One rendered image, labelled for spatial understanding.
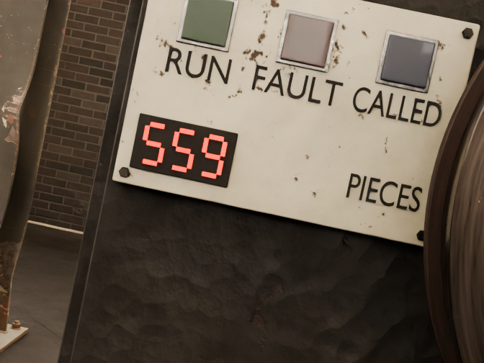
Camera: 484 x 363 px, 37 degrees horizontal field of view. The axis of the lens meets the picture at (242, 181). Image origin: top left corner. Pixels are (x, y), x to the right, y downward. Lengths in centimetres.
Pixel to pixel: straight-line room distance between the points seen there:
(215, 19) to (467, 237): 26
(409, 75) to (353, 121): 6
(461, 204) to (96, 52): 639
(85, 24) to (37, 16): 368
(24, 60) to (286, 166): 264
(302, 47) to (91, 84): 621
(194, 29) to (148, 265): 20
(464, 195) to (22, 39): 282
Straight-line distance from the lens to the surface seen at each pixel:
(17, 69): 317
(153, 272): 62
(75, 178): 678
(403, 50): 59
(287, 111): 58
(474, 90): 53
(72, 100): 680
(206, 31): 58
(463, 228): 46
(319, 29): 58
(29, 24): 318
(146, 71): 59
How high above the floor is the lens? 111
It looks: 3 degrees down
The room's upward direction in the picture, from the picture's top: 12 degrees clockwise
